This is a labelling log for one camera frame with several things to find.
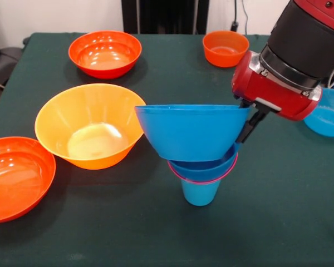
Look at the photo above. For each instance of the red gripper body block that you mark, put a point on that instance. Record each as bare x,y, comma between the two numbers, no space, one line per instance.
267,89

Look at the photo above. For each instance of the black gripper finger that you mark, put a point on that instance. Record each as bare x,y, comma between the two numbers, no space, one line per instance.
243,105
252,122

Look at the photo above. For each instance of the large blue bowl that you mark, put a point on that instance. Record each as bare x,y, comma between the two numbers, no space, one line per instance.
192,133

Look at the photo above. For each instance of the small blue bowl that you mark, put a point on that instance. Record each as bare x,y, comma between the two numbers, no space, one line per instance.
206,171
325,119

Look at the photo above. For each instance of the blue cup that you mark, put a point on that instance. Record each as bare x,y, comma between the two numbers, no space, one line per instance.
200,194

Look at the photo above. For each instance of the small pink bowl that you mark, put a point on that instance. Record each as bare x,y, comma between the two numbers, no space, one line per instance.
172,172

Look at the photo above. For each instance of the large orange bowl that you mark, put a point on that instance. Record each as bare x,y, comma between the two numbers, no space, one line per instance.
103,53
16,180

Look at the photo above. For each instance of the large yellow-orange bowl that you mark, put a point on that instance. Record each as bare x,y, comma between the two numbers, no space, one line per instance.
92,144

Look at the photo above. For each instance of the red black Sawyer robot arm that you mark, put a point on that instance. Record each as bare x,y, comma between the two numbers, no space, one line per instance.
303,36

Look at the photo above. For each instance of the small orange bowl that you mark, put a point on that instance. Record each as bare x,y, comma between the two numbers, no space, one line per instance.
225,50

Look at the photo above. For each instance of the dark green table cloth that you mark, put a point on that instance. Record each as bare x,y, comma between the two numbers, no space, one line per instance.
128,236

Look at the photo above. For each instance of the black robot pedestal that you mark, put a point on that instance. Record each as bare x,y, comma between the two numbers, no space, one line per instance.
167,14

